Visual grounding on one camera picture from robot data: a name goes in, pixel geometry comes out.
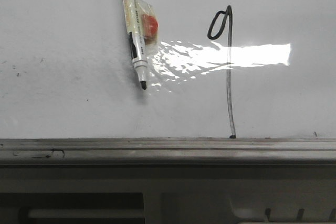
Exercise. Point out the white black-tip whiteboard marker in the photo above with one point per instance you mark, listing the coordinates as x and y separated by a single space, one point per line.
135 33

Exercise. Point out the red round magnet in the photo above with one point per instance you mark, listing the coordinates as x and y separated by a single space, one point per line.
150 26

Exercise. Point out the white whiteboard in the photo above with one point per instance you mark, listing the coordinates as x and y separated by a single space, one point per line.
66 69

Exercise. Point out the grey plastic housing below board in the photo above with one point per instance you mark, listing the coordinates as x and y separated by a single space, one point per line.
168 194

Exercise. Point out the grey aluminium whiteboard frame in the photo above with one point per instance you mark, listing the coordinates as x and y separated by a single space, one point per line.
167 151

